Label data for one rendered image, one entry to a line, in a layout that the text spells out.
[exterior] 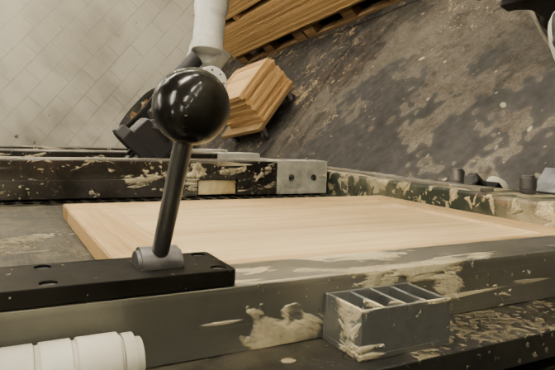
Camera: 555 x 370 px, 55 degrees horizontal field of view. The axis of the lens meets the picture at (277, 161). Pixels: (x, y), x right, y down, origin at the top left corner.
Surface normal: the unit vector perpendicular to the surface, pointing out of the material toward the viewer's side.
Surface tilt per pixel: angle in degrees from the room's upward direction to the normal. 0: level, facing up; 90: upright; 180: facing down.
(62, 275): 50
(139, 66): 90
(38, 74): 90
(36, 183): 90
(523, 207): 39
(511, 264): 90
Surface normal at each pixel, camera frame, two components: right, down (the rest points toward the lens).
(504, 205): -0.88, -0.01
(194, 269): 0.04, -1.00
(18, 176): 0.47, 0.07
